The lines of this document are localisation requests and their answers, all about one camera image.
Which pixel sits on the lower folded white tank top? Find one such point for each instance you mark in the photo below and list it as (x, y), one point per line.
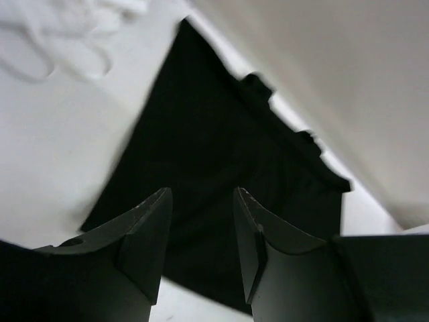
(39, 23)

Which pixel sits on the black tank top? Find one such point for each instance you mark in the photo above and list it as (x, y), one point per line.
(203, 133)

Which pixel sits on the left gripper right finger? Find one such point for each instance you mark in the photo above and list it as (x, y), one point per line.
(290, 275)

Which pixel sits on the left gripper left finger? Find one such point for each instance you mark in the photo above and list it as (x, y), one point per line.
(110, 273)

